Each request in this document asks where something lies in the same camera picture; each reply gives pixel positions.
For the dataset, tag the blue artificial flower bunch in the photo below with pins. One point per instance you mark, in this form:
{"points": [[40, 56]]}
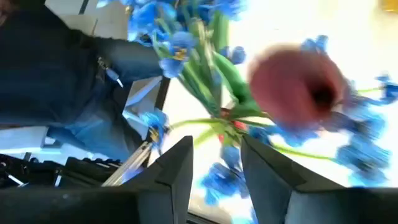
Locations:
{"points": [[363, 155], [180, 40]]}

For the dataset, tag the black ridged device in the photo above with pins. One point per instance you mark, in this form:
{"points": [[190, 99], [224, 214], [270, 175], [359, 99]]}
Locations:
{"points": [[90, 169]]}

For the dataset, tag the yellow ribbed glass vase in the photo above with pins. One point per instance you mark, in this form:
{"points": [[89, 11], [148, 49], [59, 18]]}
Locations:
{"points": [[388, 4]]}

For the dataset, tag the silver aluminium bracket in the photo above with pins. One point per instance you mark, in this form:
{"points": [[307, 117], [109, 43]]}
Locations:
{"points": [[130, 165]]}

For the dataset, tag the person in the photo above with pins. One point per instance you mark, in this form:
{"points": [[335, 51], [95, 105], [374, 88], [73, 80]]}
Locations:
{"points": [[46, 77]]}

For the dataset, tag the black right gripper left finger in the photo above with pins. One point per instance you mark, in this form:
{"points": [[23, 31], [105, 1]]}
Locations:
{"points": [[168, 193]]}

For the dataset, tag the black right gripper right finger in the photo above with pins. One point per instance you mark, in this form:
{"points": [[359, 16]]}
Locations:
{"points": [[273, 193]]}

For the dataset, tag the red artificial tulip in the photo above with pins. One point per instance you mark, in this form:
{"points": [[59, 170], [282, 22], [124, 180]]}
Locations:
{"points": [[295, 84]]}

